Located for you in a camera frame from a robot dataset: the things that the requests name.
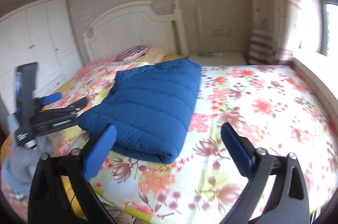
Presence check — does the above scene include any blue puffer jacket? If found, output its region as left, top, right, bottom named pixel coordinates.
left=78, top=58, right=202, bottom=164

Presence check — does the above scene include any grey gloved left hand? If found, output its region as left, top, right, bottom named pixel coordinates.
left=3, top=136, right=53, bottom=194

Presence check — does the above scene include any white wardrobe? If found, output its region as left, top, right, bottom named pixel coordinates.
left=1, top=0, right=83, bottom=113

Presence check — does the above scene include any colourful patterned pillow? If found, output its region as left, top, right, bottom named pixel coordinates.
left=114, top=45, right=148, bottom=62

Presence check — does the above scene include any yellow pillow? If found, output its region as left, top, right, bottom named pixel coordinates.
left=162, top=55, right=183, bottom=62

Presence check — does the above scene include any white wooden headboard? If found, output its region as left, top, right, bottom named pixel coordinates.
left=83, top=0, right=190, bottom=61

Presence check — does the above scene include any silver floor lamp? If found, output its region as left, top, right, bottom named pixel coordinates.
left=196, top=6, right=212, bottom=58

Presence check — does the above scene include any white nightstand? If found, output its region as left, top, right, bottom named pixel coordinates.
left=188, top=52, right=247, bottom=66

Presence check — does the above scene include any patterned window curtain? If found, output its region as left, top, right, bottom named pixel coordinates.
left=248, top=0, right=304, bottom=65

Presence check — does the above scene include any window frame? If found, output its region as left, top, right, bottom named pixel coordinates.
left=322, top=0, right=337, bottom=58

